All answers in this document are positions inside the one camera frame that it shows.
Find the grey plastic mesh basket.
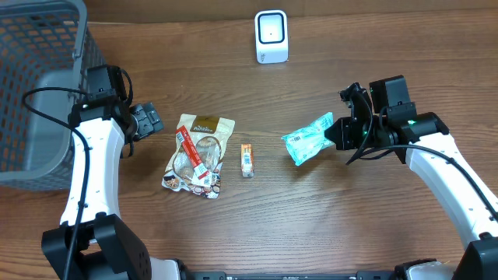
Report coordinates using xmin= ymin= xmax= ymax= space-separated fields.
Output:
xmin=1 ymin=1 xmax=105 ymax=191

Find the orange juice carton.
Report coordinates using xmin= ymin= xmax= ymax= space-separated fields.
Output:
xmin=240 ymin=144 xmax=254 ymax=178

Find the teal snack packet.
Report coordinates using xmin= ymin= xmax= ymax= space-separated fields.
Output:
xmin=281 ymin=112 xmax=335 ymax=166

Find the red white snack packet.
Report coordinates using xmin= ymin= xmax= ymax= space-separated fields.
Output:
xmin=162 ymin=114 xmax=235 ymax=199

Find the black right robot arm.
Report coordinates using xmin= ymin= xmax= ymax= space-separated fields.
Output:
xmin=324 ymin=75 xmax=497 ymax=279

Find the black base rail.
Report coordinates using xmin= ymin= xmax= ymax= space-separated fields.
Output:
xmin=193 ymin=271 xmax=397 ymax=280

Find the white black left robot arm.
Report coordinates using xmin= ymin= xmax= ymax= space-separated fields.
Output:
xmin=41 ymin=65 xmax=194 ymax=280

